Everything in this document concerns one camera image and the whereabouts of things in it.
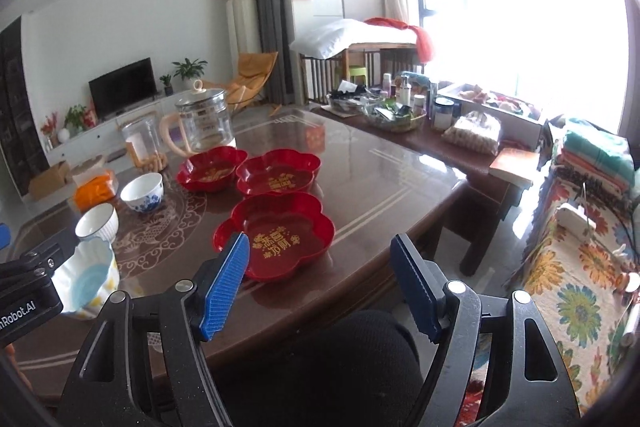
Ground black television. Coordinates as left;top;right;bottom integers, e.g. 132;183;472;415
88;58;157;120

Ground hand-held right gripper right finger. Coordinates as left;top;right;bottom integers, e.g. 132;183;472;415
390;234;583;427

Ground floral sofa blanket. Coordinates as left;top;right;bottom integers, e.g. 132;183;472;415
460;157;640;418

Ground white ribbed bowl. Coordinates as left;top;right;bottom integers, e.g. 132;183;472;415
75;203;120;243

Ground orange tissue pack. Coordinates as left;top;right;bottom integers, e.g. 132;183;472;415
70;159;120;212

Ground clear bag of peanuts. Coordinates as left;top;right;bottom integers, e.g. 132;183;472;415
444;112;502;156

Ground white television cabinet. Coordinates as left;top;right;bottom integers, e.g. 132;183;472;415
42;94;201;168

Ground light blue scalloped bowl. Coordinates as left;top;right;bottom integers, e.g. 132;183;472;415
52;237;121;320

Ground dark carved cabinet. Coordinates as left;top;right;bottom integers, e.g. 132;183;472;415
0;17;51;198

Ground dark wooden side table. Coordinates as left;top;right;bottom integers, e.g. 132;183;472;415
310;104;526;278

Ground white foam box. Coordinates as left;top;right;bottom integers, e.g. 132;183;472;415
437;82;548;148

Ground white jar with dark lid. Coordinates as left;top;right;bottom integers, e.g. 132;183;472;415
432;97;456;131

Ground standing air conditioner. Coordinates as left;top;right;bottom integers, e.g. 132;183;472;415
223;0;262;108

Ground white blue-floral bowl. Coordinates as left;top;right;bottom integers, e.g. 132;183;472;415
120;172;165;212

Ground red flower-shaped plate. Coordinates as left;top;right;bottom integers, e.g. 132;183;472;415
235;148;322;198
213;192;336;283
176;146;249;192

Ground cardboard box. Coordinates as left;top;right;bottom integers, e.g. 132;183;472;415
27;161;71;200

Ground orange lounge chair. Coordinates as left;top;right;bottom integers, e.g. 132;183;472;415
215;52;279;112

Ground stack of folded towels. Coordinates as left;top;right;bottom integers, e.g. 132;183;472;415
555;117;633;195

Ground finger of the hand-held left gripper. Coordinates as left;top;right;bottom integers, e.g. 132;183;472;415
0;222;64;287

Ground white device on sofa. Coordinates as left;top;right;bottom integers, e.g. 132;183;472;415
555;202;593;238

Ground large potted green plant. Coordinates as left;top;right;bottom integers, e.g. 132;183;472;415
171;58;208;95

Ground paperback book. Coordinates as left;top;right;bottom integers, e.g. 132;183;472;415
488;148;543;188

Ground red flowers in vase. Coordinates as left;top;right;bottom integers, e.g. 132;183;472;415
41;114;61;150

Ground bushy green plant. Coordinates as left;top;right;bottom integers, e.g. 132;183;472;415
64;105;88;135

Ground glass kettle with cream handle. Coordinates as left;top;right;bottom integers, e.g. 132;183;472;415
160;79;237;158

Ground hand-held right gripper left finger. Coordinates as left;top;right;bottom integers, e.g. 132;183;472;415
55;232;250;427

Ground white pillow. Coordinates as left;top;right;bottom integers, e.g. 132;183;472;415
290;18;418;60

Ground red cloth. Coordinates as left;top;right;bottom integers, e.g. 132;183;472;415
365;17;436;64

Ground glass snack jar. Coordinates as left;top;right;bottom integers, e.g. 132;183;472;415
121;117;168;172

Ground grey curtain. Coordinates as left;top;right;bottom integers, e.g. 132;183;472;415
241;0;296;105

